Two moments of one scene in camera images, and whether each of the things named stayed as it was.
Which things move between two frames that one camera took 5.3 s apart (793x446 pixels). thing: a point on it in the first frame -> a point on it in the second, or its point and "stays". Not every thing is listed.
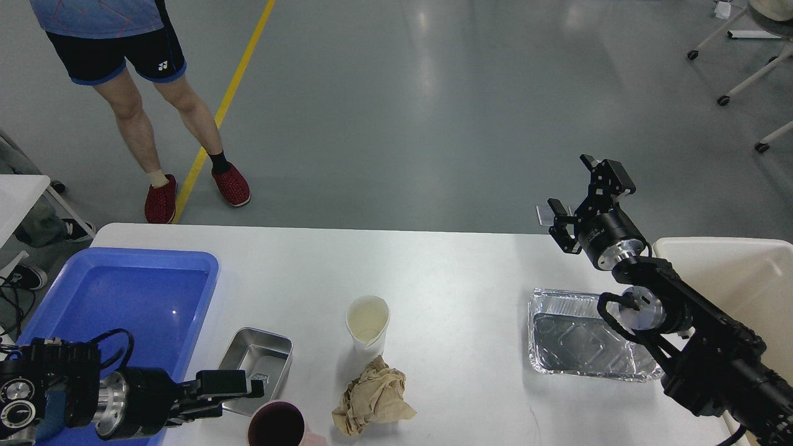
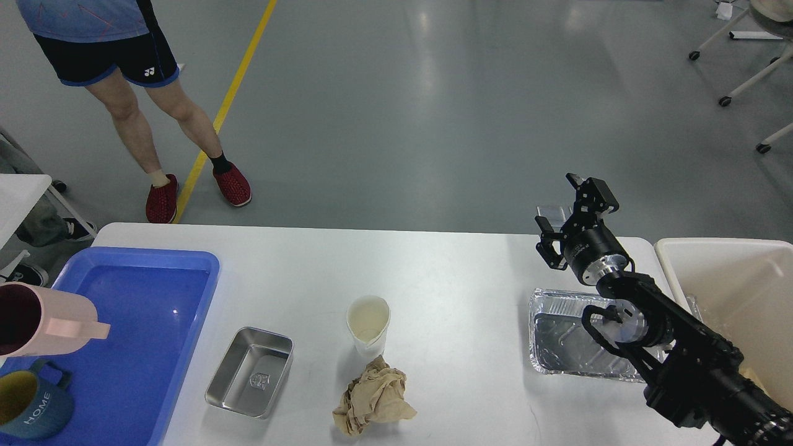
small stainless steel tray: [265, 356] stays
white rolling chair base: [782, 10] stays
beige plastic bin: [748, 280] stays
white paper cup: [367, 318] stays
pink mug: [280, 423] -> [36, 322]
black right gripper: [607, 234] -> [594, 252]
